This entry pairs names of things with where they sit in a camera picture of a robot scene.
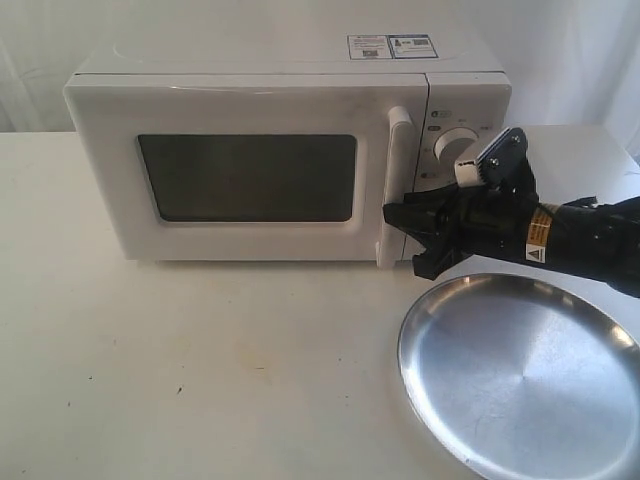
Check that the round stainless steel plate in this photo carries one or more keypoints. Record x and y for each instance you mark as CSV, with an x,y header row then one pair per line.
x,y
520,379

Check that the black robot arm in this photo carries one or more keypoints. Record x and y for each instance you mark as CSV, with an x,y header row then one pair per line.
x,y
582,239

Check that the upper white control knob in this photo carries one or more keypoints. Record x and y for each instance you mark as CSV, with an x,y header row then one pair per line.
x,y
452,143

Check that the blue white label sticker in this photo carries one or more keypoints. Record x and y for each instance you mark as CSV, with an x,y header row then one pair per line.
x,y
391,47

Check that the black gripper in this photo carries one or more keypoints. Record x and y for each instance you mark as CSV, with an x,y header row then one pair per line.
x,y
466,221

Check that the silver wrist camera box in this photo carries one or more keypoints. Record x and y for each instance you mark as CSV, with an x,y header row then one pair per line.
x,y
492,161

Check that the white microwave oven body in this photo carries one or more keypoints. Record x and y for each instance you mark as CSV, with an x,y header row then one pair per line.
x,y
466,89

